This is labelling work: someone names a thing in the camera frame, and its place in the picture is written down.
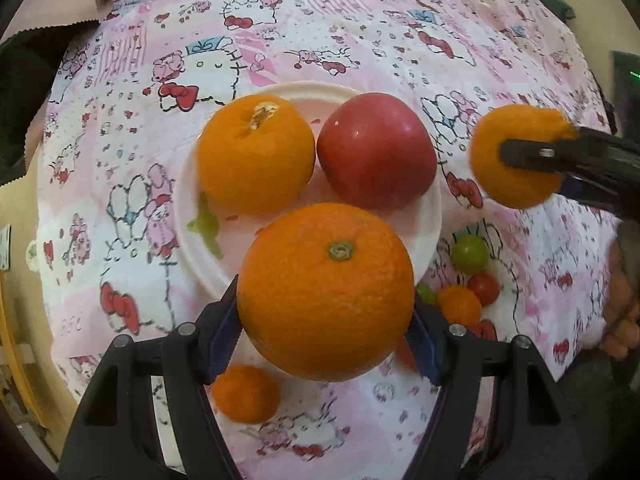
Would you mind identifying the green grape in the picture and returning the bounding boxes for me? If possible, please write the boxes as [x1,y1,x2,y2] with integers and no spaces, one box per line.
[451,234,490,275]

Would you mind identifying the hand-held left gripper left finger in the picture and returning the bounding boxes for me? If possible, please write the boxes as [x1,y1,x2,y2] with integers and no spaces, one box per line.
[59,274,246,480]

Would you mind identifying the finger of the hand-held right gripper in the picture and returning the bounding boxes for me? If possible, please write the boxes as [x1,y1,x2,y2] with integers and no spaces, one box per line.
[500,127,640,221]

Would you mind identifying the red cherry tomato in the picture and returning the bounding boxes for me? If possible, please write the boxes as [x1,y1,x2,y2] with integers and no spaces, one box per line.
[467,272,501,307]

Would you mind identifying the person's right hand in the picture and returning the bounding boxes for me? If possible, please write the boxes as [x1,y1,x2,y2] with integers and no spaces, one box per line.
[604,240,640,361]

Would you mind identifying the white plate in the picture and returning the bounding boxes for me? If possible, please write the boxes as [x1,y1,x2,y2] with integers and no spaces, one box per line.
[171,81,444,306]

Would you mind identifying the black device with green light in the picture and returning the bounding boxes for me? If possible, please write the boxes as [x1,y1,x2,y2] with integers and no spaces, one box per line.
[612,50,640,136]

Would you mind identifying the small mandarin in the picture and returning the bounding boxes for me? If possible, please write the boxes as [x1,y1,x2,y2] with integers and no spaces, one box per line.
[470,105,581,210]
[210,365,282,425]
[436,285,483,327]

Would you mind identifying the large round orange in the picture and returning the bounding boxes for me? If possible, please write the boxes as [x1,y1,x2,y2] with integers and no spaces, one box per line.
[236,202,416,382]

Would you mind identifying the pear-shaped orange with stem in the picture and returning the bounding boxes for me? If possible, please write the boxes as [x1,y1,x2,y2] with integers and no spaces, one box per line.
[196,95,317,215]

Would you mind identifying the pink printed blanket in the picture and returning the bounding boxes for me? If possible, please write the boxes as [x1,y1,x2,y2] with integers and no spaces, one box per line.
[37,0,626,480]

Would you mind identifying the red apple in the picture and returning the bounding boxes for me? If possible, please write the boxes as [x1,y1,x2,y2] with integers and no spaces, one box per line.
[316,92,438,211]

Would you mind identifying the pink cloth with black backing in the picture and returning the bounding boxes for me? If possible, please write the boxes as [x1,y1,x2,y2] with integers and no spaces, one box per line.
[0,0,118,188]

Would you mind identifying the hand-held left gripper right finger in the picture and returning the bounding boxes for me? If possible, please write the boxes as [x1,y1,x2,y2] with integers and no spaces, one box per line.
[400,295,588,480]

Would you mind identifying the person's grey trousers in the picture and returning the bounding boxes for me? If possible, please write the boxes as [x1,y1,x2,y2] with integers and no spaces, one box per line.
[555,350,640,480]

